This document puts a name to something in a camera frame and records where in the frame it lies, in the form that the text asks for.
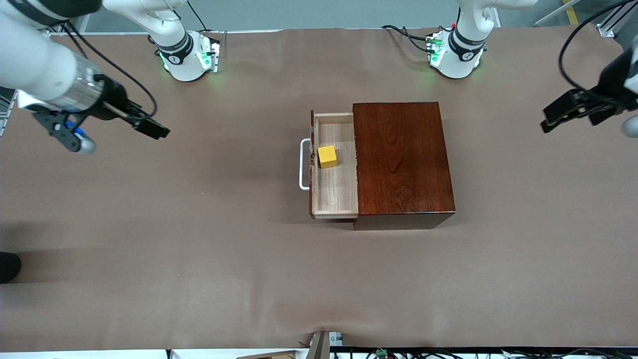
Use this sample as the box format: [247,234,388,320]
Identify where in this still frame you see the white metal drawer handle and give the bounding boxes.
[299,139,313,191]

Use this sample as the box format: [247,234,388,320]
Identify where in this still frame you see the yellow cube block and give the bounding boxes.
[318,146,338,169]

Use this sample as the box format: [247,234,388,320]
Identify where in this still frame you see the light wood drawer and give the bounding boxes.
[309,111,360,220]

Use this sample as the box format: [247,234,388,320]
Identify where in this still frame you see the brown table cover sheet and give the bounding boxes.
[0,27,638,350]

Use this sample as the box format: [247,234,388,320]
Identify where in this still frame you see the dark red-brown wooden cabinet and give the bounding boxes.
[352,102,456,231]

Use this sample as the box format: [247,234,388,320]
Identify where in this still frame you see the black shoe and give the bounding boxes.
[0,252,21,284]

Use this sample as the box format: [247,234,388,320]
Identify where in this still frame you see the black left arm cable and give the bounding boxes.
[558,0,635,96]

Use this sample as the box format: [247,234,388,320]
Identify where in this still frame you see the aluminium frame profile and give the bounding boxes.
[597,7,630,38]

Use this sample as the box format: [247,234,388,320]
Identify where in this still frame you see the black left base cables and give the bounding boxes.
[381,20,455,53]

